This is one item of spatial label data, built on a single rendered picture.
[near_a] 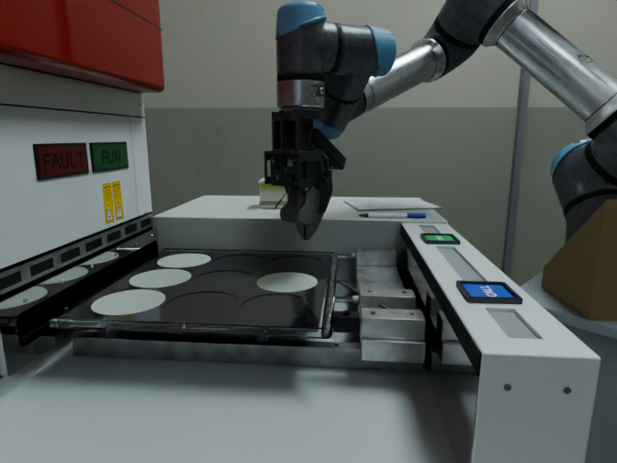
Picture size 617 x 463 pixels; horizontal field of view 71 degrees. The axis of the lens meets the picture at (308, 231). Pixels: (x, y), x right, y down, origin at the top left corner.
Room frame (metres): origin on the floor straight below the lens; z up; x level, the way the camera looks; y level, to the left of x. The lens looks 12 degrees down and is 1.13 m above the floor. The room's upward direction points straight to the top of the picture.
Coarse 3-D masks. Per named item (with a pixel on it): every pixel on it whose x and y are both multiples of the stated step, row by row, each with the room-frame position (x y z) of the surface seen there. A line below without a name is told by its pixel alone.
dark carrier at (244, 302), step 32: (160, 256) 0.83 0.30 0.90; (224, 256) 0.84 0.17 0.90; (256, 256) 0.84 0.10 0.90; (288, 256) 0.84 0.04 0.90; (320, 256) 0.83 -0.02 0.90; (128, 288) 0.65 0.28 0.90; (160, 288) 0.65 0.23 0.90; (192, 288) 0.65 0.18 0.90; (224, 288) 0.65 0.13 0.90; (256, 288) 0.65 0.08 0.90; (320, 288) 0.65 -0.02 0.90; (160, 320) 0.53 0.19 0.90; (192, 320) 0.53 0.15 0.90; (224, 320) 0.53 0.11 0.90; (256, 320) 0.53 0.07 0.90; (288, 320) 0.53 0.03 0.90
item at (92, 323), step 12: (48, 324) 0.52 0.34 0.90; (60, 324) 0.52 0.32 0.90; (72, 324) 0.52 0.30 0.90; (84, 324) 0.52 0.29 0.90; (96, 324) 0.52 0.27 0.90; (108, 324) 0.52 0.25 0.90; (120, 324) 0.51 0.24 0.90; (132, 324) 0.51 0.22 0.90; (144, 324) 0.51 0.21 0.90; (156, 324) 0.51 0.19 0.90; (168, 324) 0.51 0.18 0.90; (180, 324) 0.51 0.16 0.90; (192, 324) 0.51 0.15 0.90; (204, 324) 0.51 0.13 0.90; (216, 324) 0.51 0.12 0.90; (228, 324) 0.51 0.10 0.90; (240, 324) 0.51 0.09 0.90; (264, 336) 0.50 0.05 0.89; (276, 336) 0.50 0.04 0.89; (288, 336) 0.50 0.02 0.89; (300, 336) 0.49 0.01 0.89; (312, 336) 0.49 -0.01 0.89; (324, 336) 0.49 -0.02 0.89
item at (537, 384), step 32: (416, 224) 0.86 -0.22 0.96; (448, 256) 0.63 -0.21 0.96; (480, 256) 0.62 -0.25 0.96; (448, 288) 0.48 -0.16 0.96; (512, 288) 0.48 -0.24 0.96; (480, 320) 0.39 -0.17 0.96; (512, 320) 0.40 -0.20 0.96; (544, 320) 0.39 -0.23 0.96; (512, 352) 0.33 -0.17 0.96; (544, 352) 0.33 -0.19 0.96; (576, 352) 0.33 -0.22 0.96; (480, 384) 0.33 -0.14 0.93; (512, 384) 0.32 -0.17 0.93; (544, 384) 0.32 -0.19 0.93; (576, 384) 0.32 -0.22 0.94; (480, 416) 0.33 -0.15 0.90; (512, 416) 0.32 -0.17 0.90; (544, 416) 0.32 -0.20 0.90; (576, 416) 0.32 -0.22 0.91; (480, 448) 0.33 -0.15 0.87; (512, 448) 0.32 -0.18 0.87; (544, 448) 0.32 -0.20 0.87; (576, 448) 0.32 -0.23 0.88
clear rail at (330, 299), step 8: (336, 256) 0.83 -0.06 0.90; (336, 264) 0.78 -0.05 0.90; (336, 272) 0.74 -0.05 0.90; (328, 280) 0.69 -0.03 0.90; (328, 288) 0.64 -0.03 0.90; (328, 296) 0.61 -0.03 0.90; (328, 312) 0.54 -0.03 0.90; (328, 320) 0.52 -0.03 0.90; (328, 328) 0.50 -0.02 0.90; (328, 336) 0.49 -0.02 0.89
